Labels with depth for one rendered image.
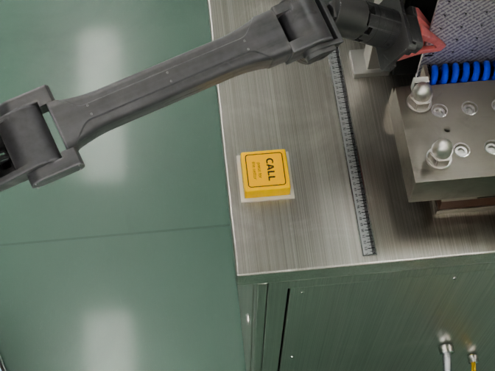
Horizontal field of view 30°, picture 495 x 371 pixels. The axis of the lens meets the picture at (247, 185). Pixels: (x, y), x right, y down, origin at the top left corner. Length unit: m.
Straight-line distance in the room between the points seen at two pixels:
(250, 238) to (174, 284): 0.96
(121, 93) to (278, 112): 0.40
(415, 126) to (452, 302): 0.38
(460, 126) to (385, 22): 0.19
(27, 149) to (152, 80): 0.17
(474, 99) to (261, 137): 0.33
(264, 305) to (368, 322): 0.23
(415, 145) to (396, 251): 0.17
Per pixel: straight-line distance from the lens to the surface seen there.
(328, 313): 1.56
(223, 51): 1.17
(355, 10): 1.26
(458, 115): 1.37
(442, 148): 1.29
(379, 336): 1.71
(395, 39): 1.30
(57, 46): 2.74
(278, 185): 1.40
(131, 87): 1.16
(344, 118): 1.49
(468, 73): 1.40
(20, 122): 1.15
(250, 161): 1.41
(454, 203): 1.41
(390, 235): 1.40
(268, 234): 1.38
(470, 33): 1.37
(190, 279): 2.33
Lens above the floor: 2.15
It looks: 62 degrees down
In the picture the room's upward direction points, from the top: 1 degrees clockwise
